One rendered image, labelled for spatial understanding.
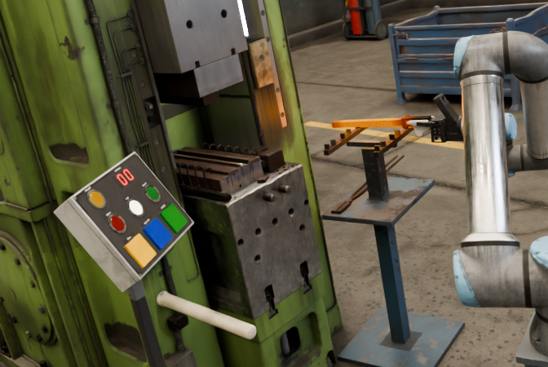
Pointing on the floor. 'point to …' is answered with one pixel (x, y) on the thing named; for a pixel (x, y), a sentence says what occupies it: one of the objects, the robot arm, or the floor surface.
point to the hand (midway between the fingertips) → (410, 120)
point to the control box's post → (136, 294)
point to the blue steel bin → (425, 72)
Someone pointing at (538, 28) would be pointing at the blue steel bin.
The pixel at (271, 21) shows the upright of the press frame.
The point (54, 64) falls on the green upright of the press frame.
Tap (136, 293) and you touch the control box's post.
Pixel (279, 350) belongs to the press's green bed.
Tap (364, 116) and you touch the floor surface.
